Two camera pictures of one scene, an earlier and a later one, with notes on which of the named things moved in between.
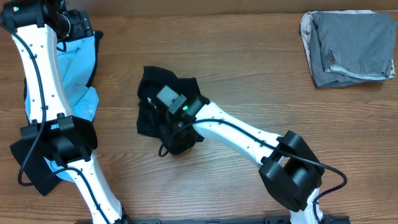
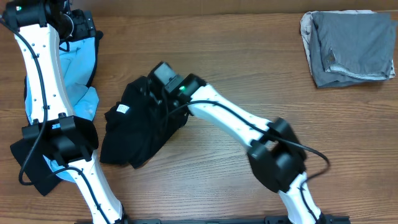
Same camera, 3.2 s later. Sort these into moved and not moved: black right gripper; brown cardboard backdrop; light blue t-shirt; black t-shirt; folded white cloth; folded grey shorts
Moved: black t-shirt; black right gripper
Not moved: light blue t-shirt; folded grey shorts; brown cardboard backdrop; folded white cloth
